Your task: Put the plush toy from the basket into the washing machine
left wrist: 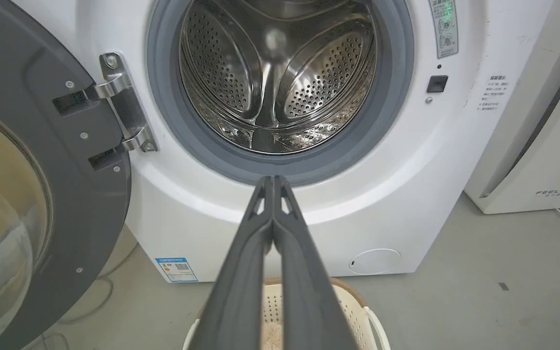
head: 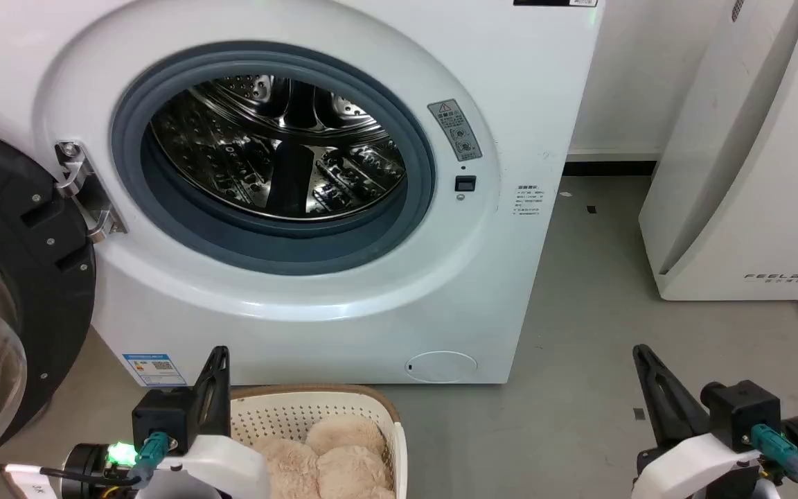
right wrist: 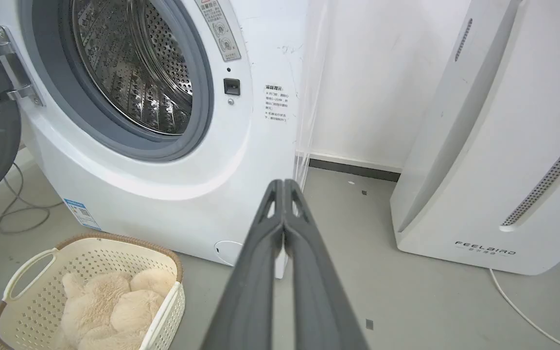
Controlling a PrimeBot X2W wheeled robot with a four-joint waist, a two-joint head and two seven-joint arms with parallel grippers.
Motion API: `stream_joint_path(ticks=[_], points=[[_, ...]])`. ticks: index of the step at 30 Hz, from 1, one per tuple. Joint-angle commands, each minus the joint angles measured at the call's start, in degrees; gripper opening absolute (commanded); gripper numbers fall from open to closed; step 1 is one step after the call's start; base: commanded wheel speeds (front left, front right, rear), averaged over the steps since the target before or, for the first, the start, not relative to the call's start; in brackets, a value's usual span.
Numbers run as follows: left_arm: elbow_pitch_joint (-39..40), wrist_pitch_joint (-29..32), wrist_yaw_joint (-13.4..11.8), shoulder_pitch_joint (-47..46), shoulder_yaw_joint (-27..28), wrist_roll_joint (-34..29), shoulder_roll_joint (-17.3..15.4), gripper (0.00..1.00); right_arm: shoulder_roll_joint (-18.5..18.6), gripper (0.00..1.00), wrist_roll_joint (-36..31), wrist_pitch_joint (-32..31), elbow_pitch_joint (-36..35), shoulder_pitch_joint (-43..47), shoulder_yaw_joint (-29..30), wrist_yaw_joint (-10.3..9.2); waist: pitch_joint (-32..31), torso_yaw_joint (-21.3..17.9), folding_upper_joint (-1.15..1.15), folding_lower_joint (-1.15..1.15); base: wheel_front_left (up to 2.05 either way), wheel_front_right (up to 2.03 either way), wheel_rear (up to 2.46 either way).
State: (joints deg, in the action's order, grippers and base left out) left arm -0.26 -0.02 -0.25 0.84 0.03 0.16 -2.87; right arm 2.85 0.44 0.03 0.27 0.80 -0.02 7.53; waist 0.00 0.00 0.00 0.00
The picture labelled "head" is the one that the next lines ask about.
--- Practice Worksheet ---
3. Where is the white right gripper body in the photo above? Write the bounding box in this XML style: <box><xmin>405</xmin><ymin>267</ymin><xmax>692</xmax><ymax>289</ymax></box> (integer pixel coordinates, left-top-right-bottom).
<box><xmin>630</xmin><ymin>431</ymin><xmax>765</xmax><ymax>499</ymax></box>

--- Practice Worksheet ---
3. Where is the grey rubber door gasket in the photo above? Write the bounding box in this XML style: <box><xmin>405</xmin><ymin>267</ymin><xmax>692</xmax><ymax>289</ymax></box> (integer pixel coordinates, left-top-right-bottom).
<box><xmin>110</xmin><ymin>41</ymin><xmax>437</xmax><ymax>277</ymax></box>

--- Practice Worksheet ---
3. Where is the small white text label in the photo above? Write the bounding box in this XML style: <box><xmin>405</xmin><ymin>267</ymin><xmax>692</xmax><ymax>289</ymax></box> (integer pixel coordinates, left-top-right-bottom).
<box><xmin>513</xmin><ymin>183</ymin><xmax>546</xmax><ymax>218</ymax></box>

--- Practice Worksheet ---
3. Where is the round white filter cover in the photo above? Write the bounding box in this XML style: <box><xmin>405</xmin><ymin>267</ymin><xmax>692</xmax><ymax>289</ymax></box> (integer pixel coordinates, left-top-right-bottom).
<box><xmin>404</xmin><ymin>349</ymin><xmax>479</xmax><ymax>384</ymax></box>

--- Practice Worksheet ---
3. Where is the white perforated laundry basket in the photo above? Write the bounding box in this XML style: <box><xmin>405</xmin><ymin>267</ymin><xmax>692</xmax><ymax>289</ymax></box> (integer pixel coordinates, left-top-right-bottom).
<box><xmin>229</xmin><ymin>383</ymin><xmax>409</xmax><ymax>499</ymax></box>

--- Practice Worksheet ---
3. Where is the black washing machine door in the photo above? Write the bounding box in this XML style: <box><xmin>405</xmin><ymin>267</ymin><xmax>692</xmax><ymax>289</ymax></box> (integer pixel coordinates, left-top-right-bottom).
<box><xmin>0</xmin><ymin>121</ymin><xmax>98</xmax><ymax>480</ymax></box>

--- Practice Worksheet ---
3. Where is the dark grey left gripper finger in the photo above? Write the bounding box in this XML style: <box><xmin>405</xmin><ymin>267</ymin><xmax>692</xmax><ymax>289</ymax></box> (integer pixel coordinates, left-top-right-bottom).
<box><xmin>193</xmin><ymin>344</ymin><xmax>232</xmax><ymax>439</ymax></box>

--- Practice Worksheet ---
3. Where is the blue energy label sticker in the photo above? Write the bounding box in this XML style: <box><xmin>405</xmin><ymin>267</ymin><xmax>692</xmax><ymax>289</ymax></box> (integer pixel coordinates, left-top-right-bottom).
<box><xmin>121</xmin><ymin>353</ymin><xmax>188</xmax><ymax>387</ymax></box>

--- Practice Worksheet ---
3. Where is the white front-load washing machine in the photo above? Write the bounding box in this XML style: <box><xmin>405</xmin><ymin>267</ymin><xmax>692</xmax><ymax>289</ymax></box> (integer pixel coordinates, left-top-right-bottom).
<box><xmin>0</xmin><ymin>0</ymin><xmax>605</xmax><ymax>386</ymax></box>

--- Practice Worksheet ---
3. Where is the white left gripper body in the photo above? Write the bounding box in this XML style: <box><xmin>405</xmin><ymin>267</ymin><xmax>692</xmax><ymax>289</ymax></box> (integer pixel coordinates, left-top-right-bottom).
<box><xmin>137</xmin><ymin>432</ymin><xmax>272</xmax><ymax>499</ymax></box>

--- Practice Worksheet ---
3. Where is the stainless steel washing machine drum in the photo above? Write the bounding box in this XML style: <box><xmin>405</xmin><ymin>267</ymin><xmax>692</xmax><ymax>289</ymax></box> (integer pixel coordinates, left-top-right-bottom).
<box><xmin>149</xmin><ymin>73</ymin><xmax>409</xmax><ymax>223</ymax></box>

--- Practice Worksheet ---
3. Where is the silver metal door hinge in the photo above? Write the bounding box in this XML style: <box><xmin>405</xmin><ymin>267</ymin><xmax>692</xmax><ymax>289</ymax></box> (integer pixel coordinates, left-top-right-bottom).
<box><xmin>54</xmin><ymin>140</ymin><xmax>128</xmax><ymax>244</ymax></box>

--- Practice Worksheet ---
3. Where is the beige fluffy plush toy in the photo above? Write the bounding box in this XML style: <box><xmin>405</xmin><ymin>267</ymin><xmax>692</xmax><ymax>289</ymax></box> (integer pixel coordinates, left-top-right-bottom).
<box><xmin>249</xmin><ymin>413</ymin><xmax>397</xmax><ymax>499</ymax></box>

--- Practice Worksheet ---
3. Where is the grey warning sticker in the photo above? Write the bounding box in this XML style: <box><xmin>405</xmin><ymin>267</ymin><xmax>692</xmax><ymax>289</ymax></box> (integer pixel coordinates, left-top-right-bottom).
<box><xmin>427</xmin><ymin>98</ymin><xmax>484</xmax><ymax>163</ymax></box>

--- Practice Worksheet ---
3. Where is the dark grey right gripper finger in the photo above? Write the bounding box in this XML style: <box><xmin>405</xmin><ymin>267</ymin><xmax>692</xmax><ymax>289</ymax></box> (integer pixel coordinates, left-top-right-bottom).
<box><xmin>632</xmin><ymin>344</ymin><xmax>711</xmax><ymax>450</ymax></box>

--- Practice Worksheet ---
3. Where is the white air purifier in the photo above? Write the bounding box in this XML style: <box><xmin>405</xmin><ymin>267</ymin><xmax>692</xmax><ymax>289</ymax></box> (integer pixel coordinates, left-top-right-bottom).
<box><xmin>637</xmin><ymin>0</ymin><xmax>798</xmax><ymax>303</ymax></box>

